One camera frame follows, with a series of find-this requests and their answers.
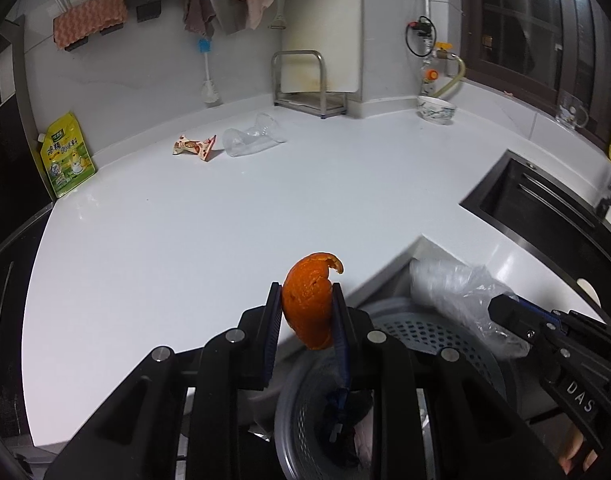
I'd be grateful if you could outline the clear glass mug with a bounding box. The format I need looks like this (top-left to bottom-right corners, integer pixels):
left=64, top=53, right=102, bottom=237
left=555, top=90, right=589, bottom=130

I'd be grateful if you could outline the orange patterned dish cloth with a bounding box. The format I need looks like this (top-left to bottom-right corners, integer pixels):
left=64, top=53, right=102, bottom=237
left=53, top=0, right=128, bottom=50

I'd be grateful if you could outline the blue white bottle brush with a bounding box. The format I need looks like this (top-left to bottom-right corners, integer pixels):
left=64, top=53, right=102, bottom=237
left=198, top=38, right=221, bottom=106

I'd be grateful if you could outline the person right hand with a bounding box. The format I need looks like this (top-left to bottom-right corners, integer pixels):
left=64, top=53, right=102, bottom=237
left=557, top=424, right=597, bottom=474

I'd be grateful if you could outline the dark window frame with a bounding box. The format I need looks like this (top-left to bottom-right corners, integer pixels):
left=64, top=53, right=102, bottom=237
left=461, top=0, right=611, bottom=152

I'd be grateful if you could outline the patterned ceramic bowl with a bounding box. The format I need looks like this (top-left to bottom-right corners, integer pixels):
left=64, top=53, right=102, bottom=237
left=417, top=96, right=456, bottom=125

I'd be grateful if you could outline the clear plastic cup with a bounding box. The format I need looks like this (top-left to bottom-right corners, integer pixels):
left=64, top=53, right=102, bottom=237
left=221, top=113, right=286, bottom=157

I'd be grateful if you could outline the black oven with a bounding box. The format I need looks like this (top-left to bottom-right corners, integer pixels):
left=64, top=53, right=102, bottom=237
left=0, top=18, right=54, bottom=439

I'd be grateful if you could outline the grey perforated trash bin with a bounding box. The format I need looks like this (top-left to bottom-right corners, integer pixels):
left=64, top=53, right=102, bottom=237
left=274, top=296, right=509, bottom=480

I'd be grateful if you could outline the brown hanging rag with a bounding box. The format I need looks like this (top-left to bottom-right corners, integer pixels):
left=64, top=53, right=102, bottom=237
left=183, top=0, right=216, bottom=40

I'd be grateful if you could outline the clear plastic bag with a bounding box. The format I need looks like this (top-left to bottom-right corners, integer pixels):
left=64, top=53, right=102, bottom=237
left=409, top=259, right=530, bottom=360

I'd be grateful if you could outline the gas valve with hose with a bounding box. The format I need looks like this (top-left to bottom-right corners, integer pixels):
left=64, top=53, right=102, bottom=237
left=404, top=0, right=467, bottom=98

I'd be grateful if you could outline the pink cardboard box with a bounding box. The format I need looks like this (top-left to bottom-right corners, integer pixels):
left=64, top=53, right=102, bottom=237
left=354, top=408, right=374, bottom=469

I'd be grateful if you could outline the black kitchen sink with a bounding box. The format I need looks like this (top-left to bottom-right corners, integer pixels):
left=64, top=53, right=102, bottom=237
left=461, top=151, right=611, bottom=324

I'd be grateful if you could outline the yellow green refill pouch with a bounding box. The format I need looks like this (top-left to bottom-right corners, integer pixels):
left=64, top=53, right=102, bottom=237
left=40, top=112, right=96, bottom=198

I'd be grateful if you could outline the orange peel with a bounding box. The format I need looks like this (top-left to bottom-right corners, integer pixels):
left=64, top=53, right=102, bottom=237
left=282, top=252, right=343, bottom=351

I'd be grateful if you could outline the red white candy wrapper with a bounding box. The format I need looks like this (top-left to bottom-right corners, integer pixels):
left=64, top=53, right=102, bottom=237
left=172, top=136, right=217, bottom=162

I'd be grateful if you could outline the steel cutting board rack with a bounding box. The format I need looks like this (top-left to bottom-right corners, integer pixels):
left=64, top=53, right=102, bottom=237
left=271, top=49, right=349, bottom=119

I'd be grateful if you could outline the white cutting board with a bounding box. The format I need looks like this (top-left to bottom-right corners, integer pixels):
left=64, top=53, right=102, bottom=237
left=282, top=0, right=362, bottom=93

